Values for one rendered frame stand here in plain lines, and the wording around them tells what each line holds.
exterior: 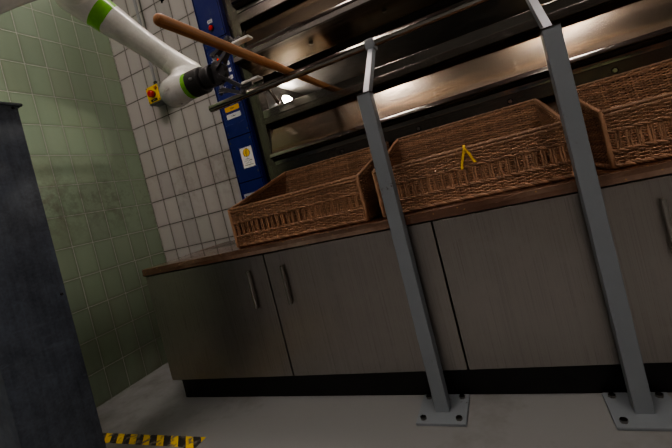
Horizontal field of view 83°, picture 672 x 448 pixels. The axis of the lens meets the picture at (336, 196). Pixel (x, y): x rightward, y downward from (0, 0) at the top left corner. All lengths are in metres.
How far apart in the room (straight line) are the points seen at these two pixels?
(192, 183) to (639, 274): 1.98
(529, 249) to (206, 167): 1.66
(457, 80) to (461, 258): 0.81
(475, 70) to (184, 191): 1.63
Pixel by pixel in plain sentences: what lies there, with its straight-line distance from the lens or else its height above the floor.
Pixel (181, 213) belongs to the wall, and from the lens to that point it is 2.37.
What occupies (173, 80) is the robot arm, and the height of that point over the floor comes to 1.21.
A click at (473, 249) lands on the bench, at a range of 1.14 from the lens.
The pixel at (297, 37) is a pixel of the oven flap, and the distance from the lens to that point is 1.80.
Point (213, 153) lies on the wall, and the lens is 2.17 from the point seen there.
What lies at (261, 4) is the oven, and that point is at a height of 1.67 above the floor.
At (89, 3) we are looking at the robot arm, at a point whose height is 1.51.
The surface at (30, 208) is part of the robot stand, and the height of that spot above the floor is 0.87.
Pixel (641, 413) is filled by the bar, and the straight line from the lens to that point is 1.27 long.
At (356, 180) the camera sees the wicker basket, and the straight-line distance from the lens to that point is 1.22.
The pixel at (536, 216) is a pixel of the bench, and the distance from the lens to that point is 1.13.
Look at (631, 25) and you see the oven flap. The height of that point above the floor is 1.00.
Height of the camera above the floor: 0.70
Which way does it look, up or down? 1 degrees down
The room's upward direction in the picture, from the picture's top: 14 degrees counter-clockwise
